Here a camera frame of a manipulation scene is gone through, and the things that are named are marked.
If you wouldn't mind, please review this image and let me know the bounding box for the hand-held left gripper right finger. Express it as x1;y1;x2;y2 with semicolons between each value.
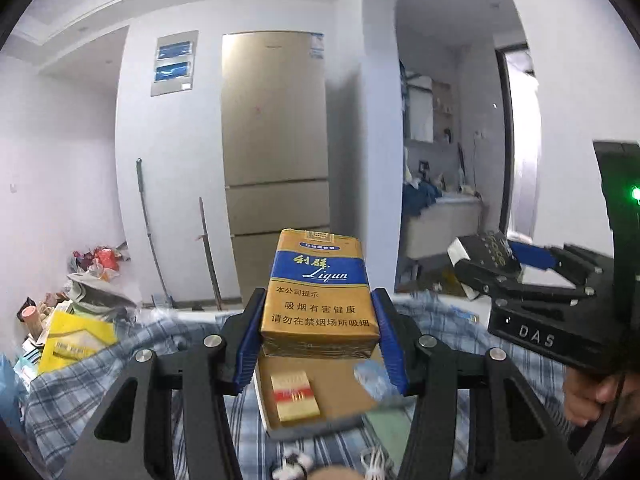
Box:
370;287;583;480

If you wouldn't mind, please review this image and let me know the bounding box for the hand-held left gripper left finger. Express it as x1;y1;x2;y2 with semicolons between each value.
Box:
57;287;268;480

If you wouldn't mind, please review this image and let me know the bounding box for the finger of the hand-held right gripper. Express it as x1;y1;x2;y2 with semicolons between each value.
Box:
452;257;597;313
506;241;617;288

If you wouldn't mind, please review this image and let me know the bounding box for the black cigarette pack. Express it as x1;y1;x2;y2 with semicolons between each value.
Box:
446;232;524;277

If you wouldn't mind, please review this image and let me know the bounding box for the gold and blue cigarette pack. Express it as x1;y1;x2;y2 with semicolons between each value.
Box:
259;228;379;359

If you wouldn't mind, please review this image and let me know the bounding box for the shallow cardboard box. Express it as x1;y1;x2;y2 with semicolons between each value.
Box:
252;347;383;442

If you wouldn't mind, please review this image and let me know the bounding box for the person's right hand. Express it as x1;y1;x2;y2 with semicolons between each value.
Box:
562;371;640;448

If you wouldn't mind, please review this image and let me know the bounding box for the white small box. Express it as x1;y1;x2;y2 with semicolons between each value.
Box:
461;280;493;317

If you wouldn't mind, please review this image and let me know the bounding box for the clear plastic packet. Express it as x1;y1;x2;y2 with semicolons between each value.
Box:
352;360;403;403

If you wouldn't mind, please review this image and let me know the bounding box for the red and gold cigarette pack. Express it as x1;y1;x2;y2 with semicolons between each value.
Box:
270;371;322;423

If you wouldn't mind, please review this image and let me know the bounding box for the blue plaid blanket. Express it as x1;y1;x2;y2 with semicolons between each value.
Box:
24;291;576;480

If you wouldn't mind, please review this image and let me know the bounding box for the pale green flat packet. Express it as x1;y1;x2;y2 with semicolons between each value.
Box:
364;407;416;471

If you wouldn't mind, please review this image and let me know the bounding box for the white washbasin cabinet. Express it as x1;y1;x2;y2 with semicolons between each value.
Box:
402;195;485;263

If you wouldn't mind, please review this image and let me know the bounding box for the dark wooden stick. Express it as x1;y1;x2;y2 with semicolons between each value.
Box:
198;197;223;312

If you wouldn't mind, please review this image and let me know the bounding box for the blue clothes pile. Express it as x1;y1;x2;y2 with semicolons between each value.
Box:
404;180;445;220

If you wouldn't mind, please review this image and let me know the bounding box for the tan round object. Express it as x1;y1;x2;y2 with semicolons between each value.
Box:
310;466;361;480

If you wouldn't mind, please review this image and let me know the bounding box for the grey plastic bag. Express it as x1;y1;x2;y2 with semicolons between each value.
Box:
66;271;140;312

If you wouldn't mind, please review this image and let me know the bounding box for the red plastic bags pile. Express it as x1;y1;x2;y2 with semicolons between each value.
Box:
70;244;132;281

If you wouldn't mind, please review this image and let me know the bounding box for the yellow plastic bag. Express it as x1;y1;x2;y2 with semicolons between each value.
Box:
37;310;119;376

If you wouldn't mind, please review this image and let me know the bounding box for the beige refrigerator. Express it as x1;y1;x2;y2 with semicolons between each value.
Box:
221;31;332;302

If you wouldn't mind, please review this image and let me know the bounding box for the bathroom mirror cabinet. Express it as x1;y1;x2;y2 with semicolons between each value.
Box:
400;60;435;143

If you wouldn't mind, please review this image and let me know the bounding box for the pink cup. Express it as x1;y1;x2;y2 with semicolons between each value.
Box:
20;305;42;333

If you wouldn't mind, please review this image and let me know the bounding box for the blue plastic bag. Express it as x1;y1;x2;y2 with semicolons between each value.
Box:
0;354;30;443

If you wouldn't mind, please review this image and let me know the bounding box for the white coiled cable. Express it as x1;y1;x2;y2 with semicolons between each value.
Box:
360;447;390;480

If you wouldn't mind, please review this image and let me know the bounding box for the grey mop handle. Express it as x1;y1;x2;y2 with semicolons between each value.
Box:
135;158;174;309

